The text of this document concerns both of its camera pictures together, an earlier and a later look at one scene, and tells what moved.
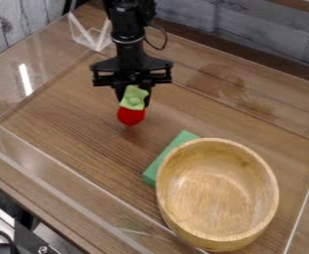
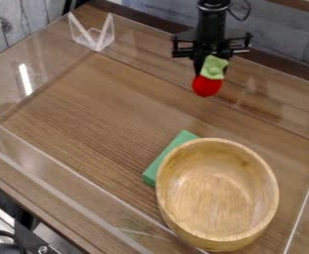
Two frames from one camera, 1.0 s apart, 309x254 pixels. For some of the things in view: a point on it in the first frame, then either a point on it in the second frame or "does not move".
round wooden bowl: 218,194 does not move
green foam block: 150,174 does not move
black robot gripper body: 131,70 -> 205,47
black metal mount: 28,242 does not move
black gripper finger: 119,88 -> 198,63
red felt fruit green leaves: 130,110 -> 207,83
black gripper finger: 146,86 -> 225,67
